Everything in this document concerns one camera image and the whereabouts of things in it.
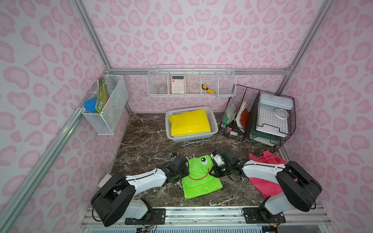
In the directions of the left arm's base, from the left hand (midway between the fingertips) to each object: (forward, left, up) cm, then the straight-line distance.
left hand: (189, 169), depth 88 cm
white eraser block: (+26, -31, +1) cm, 41 cm away
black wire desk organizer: (+49, -46, +15) cm, 69 cm away
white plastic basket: (+46, +13, +4) cm, 48 cm away
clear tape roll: (+42, +17, +27) cm, 52 cm away
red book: (+34, -37, +9) cm, 51 cm away
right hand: (-2, -13, -1) cm, 13 cm away
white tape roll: (+29, -59, +18) cm, 68 cm away
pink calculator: (+44, +7, +30) cm, 54 cm away
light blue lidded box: (+38, -58, +21) cm, 72 cm away
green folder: (+42, -31, +5) cm, 52 cm away
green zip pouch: (+19, -42, +8) cm, 47 cm away
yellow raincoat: (+30, 0, +8) cm, 31 cm away
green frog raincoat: (-7, -6, 0) cm, 9 cm away
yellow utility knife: (+44, -14, +24) cm, 52 cm away
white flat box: (+23, -51, +18) cm, 59 cm away
